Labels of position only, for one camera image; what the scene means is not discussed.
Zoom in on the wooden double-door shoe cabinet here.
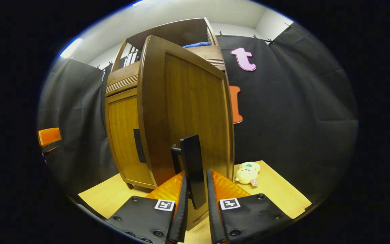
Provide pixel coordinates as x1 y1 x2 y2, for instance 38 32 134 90
104 18 236 231

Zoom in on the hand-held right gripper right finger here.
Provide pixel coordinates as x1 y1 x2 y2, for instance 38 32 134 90
207 168 294 244

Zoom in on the wooden cabinet door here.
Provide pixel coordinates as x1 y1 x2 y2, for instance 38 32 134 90
105 88 156 189
137 35 235 231

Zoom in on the black door handle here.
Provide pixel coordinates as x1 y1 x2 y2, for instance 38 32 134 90
171 135 207 210
133 128 147 163

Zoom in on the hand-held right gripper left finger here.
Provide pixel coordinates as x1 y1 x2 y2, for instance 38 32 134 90
104 171 189 244

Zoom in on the blue towel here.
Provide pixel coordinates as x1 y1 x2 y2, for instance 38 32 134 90
182 41 212 48

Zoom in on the black backdrop cloth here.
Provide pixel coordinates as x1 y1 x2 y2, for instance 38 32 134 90
38 22 360 204

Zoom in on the cream plush toy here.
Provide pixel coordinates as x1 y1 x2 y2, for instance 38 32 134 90
235 162 261 187

